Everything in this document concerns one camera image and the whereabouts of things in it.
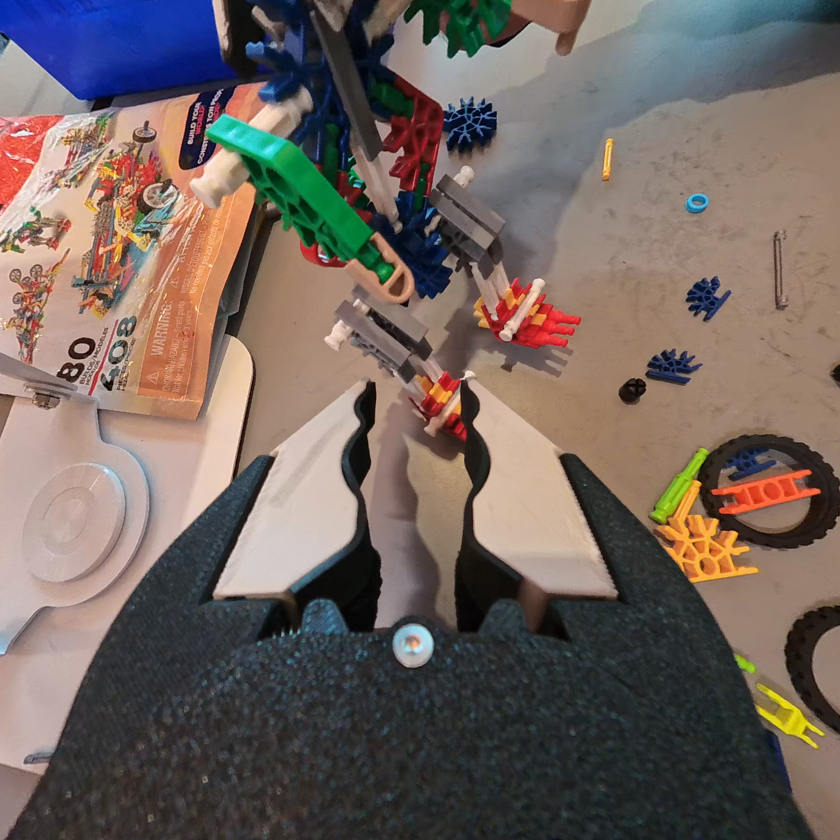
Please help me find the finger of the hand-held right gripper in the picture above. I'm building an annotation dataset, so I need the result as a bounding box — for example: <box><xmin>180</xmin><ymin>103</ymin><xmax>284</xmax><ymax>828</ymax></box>
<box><xmin>217</xmin><ymin>0</ymin><xmax>255</xmax><ymax>68</ymax></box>

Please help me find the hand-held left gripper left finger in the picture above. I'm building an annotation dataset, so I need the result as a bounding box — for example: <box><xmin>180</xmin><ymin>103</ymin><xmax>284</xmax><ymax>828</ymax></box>
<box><xmin>211</xmin><ymin>379</ymin><xmax>378</xmax><ymax>603</ymax></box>

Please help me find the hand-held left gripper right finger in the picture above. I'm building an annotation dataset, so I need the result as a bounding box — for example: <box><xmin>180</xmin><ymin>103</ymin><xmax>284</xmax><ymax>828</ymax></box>
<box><xmin>456</xmin><ymin>379</ymin><xmax>619</xmax><ymax>632</ymax></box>

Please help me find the multicoloured construction toy model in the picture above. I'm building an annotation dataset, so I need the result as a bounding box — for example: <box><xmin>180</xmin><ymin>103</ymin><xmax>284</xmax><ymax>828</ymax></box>
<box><xmin>190</xmin><ymin>0</ymin><xmax>592</xmax><ymax>442</ymax></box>

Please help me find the blue plastic bin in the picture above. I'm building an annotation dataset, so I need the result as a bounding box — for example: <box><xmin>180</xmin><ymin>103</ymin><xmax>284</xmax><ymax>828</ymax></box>
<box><xmin>0</xmin><ymin>0</ymin><xmax>263</xmax><ymax>101</ymax></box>

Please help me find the large yellow fan connector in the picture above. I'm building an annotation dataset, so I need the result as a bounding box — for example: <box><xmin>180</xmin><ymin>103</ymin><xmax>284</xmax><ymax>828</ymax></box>
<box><xmin>656</xmin><ymin>515</ymin><xmax>759</xmax><ymax>584</ymax></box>

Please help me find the black rubber tyre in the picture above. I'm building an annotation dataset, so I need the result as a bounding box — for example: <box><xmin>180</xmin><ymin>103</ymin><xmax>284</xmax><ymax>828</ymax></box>
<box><xmin>784</xmin><ymin>605</ymin><xmax>840</xmax><ymax>736</ymax></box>
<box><xmin>697</xmin><ymin>434</ymin><xmax>840</xmax><ymax>551</ymax></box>

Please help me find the small blue fan connector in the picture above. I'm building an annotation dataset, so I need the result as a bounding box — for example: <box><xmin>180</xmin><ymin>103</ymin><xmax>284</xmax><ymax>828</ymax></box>
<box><xmin>686</xmin><ymin>276</ymin><xmax>732</xmax><ymax>322</ymax></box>
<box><xmin>645</xmin><ymin>349</ymin><xmax>703</xmax><ymax>386</ymax></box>

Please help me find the orange connector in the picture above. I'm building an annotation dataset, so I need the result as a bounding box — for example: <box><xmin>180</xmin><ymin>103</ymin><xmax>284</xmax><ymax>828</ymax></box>
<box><xmin>710</xmin><ymin>469</ymin><xmax>821</xmax><ymax>516</ymax></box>

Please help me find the K'nex instruction bag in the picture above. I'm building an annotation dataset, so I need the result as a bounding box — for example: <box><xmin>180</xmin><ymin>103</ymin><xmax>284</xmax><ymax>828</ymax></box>
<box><xmin>0</xmin><ymin>82</ymin><xmax>263</xmax><ymax>421</ymax></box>

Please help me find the large blue snowflake connector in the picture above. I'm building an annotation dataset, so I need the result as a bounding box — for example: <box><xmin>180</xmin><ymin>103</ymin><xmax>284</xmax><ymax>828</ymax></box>
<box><xmin>443</xmin><ymin>97</ymin><xmax>498</xmax><ymax>153</ymax></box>

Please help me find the lime clip connector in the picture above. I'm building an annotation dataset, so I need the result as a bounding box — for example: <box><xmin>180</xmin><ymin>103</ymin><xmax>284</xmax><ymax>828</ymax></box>
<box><xmin>755</xmin><ymin>682</ymin><xmax>826</xmax><ymax>750</ymax></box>

